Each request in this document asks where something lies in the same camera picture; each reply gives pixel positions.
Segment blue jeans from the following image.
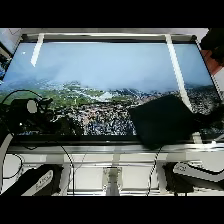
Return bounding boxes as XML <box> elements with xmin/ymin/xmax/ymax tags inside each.
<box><xmin>127</xmin><ymin>93</ymin><xmax>202</xmax><ymax>150</ymax></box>

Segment black cable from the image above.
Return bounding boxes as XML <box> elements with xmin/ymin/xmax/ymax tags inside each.
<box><xmin>53</xmin><ymin>139</ymin><xmax>77</xmax><ymax>197</ymax></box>
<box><xmin>145</xmin><ymin>145</ymin><xmax>165</xmax><ymax>197</ymax></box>
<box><xmin>0</xmin><ymin>88</ymin><xmax>44</xmax><ymax>105</ymax></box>

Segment silver frame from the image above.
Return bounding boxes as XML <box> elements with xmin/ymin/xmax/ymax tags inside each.
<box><xmin>0</xmin><ymin>142</ymin><xmax>224</xmax><ymax>197</ymax></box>

